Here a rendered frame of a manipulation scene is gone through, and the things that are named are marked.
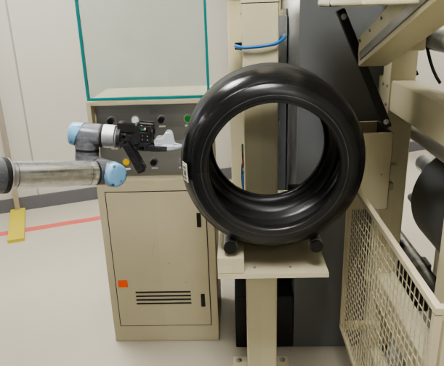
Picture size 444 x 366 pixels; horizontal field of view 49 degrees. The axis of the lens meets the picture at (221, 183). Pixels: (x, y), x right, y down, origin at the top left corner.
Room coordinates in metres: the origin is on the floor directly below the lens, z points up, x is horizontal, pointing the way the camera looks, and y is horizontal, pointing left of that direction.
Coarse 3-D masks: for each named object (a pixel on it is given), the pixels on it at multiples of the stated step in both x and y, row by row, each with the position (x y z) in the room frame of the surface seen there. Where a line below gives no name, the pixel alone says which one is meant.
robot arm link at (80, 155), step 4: (76, 152) 1.52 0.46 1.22; (80, 152) 1.51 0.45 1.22; (84, 152) 1.51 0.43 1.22; (88, 152) 1.51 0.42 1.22; (92, 152) 1.52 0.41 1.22; (96, 152) 1.53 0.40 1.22; (76, 156) 1.52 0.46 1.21; (80, 156) 1.51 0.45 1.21; (84, 156) 1.51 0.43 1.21; (88, 156) 1.51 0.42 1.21; (92, 156) 1.51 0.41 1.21; (96, 156) 1.51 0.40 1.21
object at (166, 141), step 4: (168, 132) 1.52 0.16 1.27; (164, 136) 1.52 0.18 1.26; (168, 136) 1.52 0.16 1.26; (156, 140) 1.52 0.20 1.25; (160, 140) 1.52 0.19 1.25; (164, 140) 1.52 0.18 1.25; (168, 140) 1.52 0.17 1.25; (172, 140) 1.52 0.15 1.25; (156, 144) 1.52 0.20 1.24; (160, 144) 1.52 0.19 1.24; (164, 144) 1.52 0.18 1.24; (168, 144) 1.52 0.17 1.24; (172, 144) 1.52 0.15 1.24; (168, 148) 1.51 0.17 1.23; (172, 148) 1.52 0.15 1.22; (176, 148) 1.52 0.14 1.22
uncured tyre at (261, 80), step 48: (240, 96) 1.42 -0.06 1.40; (288, 96) 1.41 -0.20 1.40; (336, 96) 1.44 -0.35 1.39; (192, 144) 1.43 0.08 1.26; (336, 144) 1.67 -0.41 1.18; (192, 192) 1.45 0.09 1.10; (240, 192) 1.69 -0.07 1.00; (288, 192) 1.69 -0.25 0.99; (336, 192) 1.40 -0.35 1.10; (240, 240) 1.45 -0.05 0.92; (288, 240) 1.41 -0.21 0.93
